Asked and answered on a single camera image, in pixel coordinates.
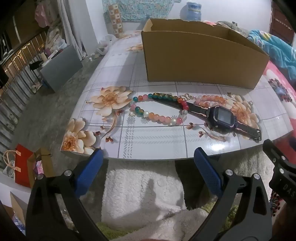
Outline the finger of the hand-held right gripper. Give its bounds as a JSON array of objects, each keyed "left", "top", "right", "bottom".
[{"left": 263, "top": 139, "right": 296, "bottom": 176}]

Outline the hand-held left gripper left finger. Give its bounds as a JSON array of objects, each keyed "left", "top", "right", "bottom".
[{"left": 25, "top": 148, "right": 109, "bottom": 241}]

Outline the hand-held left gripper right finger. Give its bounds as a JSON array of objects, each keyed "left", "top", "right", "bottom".
[{"left": 194, "top": 147, "right": 272, "bottom": 241}]

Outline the black smartwatch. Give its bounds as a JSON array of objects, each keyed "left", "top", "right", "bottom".
[{"left": 153, "top": 97, "right": 262, "bottom": 142}]

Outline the pink bead bracelet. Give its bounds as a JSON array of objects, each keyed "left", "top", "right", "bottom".
[{"left": 194, "top": 95, "right": 228, "bottom": 108}]

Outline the small gold ornament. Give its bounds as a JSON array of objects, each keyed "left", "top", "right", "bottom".
[{"left": 178, "top": 93, "right": 200, "bottom": 100}]

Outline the multicolour bead necklace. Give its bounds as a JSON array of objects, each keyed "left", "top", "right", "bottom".
[{"left": 129, "top": 92, "right": 189, "bottom": 127}]

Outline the large cardboard box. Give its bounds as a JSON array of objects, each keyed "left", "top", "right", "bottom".
[{"left": 141, "top": 19, "right": 270, "bottom": 90}]

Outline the small brown cardboard box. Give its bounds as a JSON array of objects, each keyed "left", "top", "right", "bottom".
[{"left": 27, "top": 148, "right": 53, "bottom": 186}]

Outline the white fluffy blanket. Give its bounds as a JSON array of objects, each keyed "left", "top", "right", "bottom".
[{"left": 96, "top": 148, "right": 275, "bottom": 241}]

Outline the red paper bag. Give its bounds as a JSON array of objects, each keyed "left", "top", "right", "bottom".
[{"left": 3, "top": 144, "right": 35, "bottom": 188}]

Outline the flat brown cardboard box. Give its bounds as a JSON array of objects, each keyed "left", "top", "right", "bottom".
[{"left": 9, "top": 192, "right": 28, "bottom": 230}]

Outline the blue printed blanket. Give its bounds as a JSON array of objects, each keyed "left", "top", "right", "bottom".
[{"left": 247, "top": 30, "right": 296, "bottom": 80}]

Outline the grey storage bin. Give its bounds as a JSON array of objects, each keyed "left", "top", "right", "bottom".
[{"left": 39, "top": 44, "right": 83, "bottom": 93}]

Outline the metal railing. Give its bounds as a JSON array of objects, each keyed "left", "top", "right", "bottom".
[{"left": 0, "top": 31, "right": 50, "bottom": 151}]

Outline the brown wooden door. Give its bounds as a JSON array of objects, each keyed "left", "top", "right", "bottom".
[{"left": 269, "top": 2, "right": 295, "bottom": 44}]

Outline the white plastic bag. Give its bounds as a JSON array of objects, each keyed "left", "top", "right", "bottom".
[{"left": 96, "top": 34, "right": 119, "bottom": 55}]

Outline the grey-green pillow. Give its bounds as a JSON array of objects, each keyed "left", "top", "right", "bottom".
[{"left": 216, "top": 20, "right": 250, "bottom": 35}]

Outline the cream cloth bag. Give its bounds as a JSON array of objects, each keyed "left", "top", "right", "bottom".
[{"left": 45, "top": 27, "right": 67, "bottom": 52}]

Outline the white curtain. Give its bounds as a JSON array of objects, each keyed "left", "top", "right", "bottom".
[{"left": 57, "top": 0, "right": 89, "bottom": 61}]

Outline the checkered orange towel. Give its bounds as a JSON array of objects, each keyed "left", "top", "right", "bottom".
[{"left": 108, "top": 3, "right": 123, "bottom": 39}]

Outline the blue water dispenser jug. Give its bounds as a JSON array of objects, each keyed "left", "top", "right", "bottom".
[{"left": 186, "top": 2, "right": 201, "bottom": 21}]

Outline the pink hanging garment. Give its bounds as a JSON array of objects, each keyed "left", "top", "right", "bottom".
[{"left": 35, "top": 3, "right": 55, "bottom": 27}]

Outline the turquoise patterned hanging cloth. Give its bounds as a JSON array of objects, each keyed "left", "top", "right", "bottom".
[{"left": 103, "top": 0, "right": 181, "bottom": 21}]

